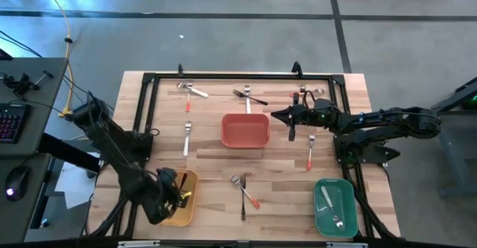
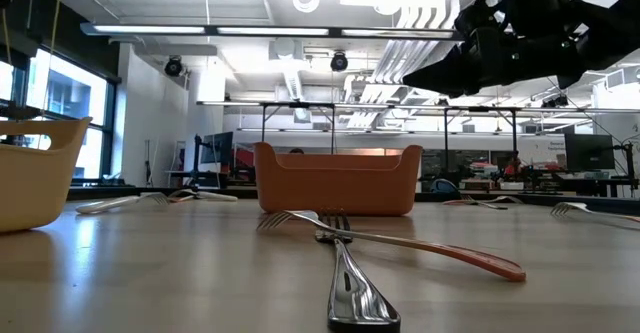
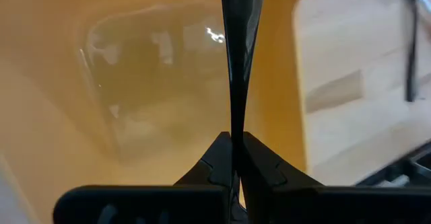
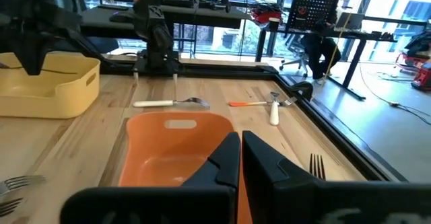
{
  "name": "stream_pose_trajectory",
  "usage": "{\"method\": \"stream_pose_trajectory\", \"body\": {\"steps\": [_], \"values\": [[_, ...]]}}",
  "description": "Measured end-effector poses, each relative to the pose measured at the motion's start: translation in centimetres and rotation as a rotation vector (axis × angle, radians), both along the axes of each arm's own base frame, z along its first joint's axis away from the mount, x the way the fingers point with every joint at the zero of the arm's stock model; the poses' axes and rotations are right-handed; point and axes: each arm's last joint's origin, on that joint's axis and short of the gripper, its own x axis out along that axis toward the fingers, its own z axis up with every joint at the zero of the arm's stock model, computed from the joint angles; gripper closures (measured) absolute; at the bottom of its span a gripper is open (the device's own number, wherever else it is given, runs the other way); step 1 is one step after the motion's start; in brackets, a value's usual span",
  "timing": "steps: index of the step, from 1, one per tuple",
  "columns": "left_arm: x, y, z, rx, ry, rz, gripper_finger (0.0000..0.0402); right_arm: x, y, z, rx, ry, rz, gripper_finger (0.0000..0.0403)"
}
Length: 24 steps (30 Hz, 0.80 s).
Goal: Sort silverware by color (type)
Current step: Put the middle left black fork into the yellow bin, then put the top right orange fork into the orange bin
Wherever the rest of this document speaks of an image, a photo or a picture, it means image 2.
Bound orange plastic bin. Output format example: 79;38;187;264
252;141;424;218

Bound black computer monitor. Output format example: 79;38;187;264
199;131;235;167
564;132;616;172

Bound white-handled fork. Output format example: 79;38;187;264
74;191;171;216
469;194;525;206

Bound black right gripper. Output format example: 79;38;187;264
402;25;586;100

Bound black station frame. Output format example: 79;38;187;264
442;105;519;163
259;101;337;155

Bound black aluminium table frame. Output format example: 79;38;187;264
67;185;640;217

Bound orange-handled fork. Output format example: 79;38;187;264
167;187;239;204
549;201;640;224
256;209;528;283

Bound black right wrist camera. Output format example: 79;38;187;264
452;0;504;39

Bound long ceiling light fixture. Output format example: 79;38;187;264
79;21;464;42

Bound yellow cable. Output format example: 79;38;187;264
42;0;61;119

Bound black hanging camera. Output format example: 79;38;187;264
329;51;350;73
163;55;184;78

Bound blue rounded object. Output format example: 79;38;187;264
430;177;464;195

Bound yellow plastic bin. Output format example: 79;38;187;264
0;116;94;234

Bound large window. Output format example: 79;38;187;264
0;47;119;179

